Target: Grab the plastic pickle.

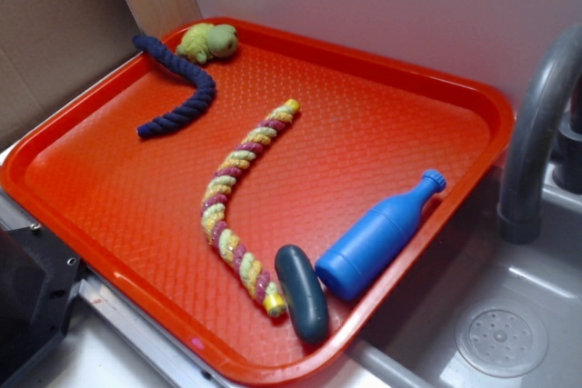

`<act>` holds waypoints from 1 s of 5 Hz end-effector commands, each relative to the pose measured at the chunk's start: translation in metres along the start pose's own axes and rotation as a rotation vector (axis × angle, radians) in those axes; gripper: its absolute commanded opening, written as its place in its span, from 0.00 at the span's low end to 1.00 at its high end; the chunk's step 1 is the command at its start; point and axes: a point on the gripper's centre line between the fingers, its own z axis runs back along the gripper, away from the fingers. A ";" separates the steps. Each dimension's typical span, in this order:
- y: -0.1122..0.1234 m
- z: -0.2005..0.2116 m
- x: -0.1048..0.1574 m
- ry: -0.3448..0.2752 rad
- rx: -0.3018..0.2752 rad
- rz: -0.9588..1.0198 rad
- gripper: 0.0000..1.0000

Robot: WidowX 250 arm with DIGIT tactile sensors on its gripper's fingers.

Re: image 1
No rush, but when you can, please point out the dark green plastic pickle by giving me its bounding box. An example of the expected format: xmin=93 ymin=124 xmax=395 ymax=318
xmin=275 ymin=244 xmax=329 ymax=345

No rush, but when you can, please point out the grey toy faucet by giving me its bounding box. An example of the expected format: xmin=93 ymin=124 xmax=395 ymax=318
xmin=497 ymin=24 xmax=581 ymax=244

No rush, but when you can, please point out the blue plastic bottle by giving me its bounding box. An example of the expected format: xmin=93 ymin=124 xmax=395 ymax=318
xmin=315 ymin=170 xmax=447 ymax=301

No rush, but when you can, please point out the brown cardboard box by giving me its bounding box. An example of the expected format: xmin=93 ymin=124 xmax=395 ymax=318
xmin=1 ymin=0 xmax=139 ymax=149

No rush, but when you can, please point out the grey toy sink basin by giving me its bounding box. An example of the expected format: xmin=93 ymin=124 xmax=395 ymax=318
xmin=349 ymin=174 xmax=581 ymax=387

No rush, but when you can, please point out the red plastic tray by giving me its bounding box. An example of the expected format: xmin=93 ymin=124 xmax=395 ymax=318
xmin=1 ymin=21 xmax=514 ymax=386

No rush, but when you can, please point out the navy blue rope toy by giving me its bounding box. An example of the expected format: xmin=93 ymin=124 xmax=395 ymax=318
xmin=132 ymin=35 xmax=216 ymax=139

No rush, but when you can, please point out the dark faucet handle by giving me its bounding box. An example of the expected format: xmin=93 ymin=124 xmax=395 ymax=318
xmin=553 ymin=82 xmax=581 ymax=194

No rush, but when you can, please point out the green plush turtle toy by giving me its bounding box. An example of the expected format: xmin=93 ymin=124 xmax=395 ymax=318
xmin=176 ymin=23 xmax=238 ymax=65

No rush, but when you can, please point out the black metal bracket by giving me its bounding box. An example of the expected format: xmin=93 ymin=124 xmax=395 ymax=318
xmin=1 ymin=227 xmax=83 ymax=387

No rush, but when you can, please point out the multicolour braided rope toy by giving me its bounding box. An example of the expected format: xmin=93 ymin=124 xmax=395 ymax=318
xmin=200 ymin=99 xmax=300 ymax=318

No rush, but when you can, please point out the grey sink drain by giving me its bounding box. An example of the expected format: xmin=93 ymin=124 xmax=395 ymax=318
xmin=455 ymin=299 xmax=548 ymax=379

